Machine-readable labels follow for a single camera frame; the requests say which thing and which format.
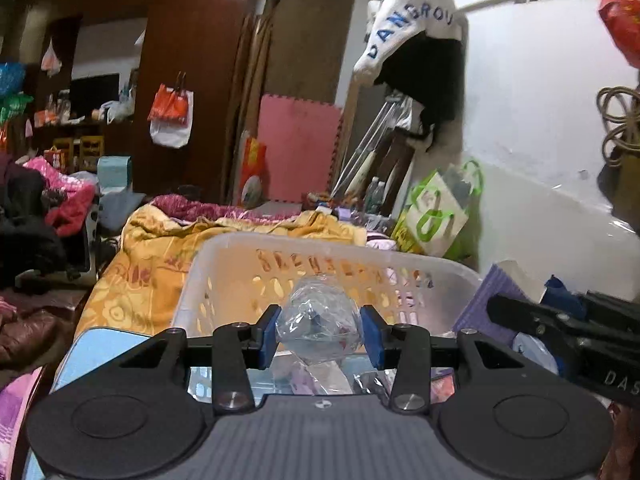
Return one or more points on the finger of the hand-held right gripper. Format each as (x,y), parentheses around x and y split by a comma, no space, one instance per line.
(525,316)

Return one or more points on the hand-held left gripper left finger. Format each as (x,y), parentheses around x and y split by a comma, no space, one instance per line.
(270,332)

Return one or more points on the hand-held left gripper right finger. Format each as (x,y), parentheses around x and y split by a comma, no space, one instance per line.
(373,336)

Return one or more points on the clear plastic bag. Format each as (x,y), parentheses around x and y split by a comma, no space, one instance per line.
(315,317)

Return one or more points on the white plastic basket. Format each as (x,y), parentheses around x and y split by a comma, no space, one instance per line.
(225,255)

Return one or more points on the blue fabric bag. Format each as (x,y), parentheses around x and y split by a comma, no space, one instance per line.
(555,290)

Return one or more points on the purple cloth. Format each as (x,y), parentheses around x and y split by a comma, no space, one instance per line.
(480,305)

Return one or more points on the green and white tote bag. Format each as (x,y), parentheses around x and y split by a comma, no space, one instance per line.
(435,210)

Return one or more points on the yellow floral blanket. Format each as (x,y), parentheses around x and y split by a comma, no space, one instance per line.
(150,250)

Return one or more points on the brown hanging bag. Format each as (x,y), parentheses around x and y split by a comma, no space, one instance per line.
(625,190)

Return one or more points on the red and yellow sack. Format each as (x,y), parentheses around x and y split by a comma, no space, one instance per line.
(252,165)

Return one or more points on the pink foam mat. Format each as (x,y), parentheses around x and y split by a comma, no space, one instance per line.
(295,145)

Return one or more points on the metal crutches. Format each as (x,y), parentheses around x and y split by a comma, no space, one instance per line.
(370,130)

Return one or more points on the teal cardboard box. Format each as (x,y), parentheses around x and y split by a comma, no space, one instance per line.
(114,172)

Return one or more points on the orange and white shopping bag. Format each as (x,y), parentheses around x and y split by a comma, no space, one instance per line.
(172,115)

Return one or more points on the pink floral blanket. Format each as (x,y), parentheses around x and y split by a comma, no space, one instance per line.
(70,195)

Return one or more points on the small yellow wooden chair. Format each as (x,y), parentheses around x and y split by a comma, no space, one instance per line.
(92,146)
(64,147)

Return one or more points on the black hanging garment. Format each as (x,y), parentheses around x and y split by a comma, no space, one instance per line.
(430,75)

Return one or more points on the dark clothes pile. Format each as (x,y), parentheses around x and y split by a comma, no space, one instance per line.
(25,220)

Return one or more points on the white plastic bag on shelf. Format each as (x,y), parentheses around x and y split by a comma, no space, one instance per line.
(117,110)

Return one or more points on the black television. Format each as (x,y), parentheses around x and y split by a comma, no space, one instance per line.
(95,95)

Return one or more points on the brown wooden board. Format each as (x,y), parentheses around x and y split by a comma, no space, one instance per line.
(310,40)

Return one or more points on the dark brown wooden wardrobe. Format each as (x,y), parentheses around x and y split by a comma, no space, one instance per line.
(200,35)

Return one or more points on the red plastic bag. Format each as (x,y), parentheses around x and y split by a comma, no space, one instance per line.
(620,15)

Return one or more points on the white hoodie with blue letters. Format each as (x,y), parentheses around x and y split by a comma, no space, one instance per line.
(415,5)

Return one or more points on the small white hanging plastic bag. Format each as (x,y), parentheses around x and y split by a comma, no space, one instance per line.
(50,60)

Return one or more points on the blue plastic bags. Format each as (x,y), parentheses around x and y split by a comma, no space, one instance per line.
(10,77)

